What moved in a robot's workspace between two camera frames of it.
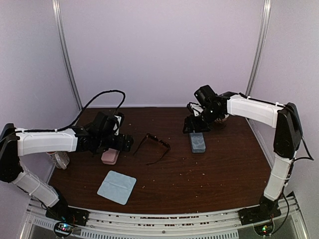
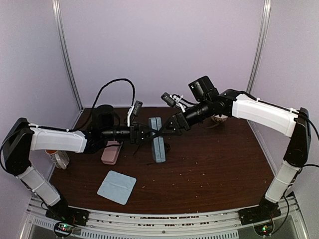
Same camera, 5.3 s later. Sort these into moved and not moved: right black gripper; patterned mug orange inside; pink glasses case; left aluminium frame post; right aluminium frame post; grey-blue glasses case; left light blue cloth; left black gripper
Moved: right black gripper; grey-blue glasses case; left black gripper
Not moved: pink glasses case; left light blue cloth; right aluminium frame post; patterned mug orange inside; left aluminium frame post
